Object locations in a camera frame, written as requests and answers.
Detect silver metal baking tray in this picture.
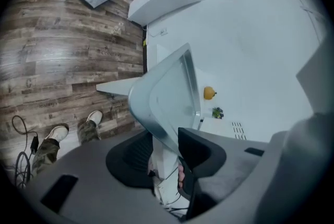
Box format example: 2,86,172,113
127,42,202,158

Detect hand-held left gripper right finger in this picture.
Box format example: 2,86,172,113
178,127,269,221

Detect person's white shoe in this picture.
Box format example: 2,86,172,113
86,110,103,127
44,125,69,143

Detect white toaster oven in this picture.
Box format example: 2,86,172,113
199,116,269,144

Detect person's left white shoe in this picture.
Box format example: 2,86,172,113
86,110,103,127

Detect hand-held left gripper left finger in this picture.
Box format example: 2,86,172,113
26,131,181,224

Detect person's camouflage trousers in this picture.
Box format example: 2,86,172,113
31,121,101,176

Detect person's left hand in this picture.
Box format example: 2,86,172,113
178,164,185,188

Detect person's right white shoe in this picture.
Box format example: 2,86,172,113
44,125,69,143

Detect black cable with adapter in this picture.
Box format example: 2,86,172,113
11,114,40,190

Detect orange fruit-shaped toy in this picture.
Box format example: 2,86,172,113
203,86,218,100

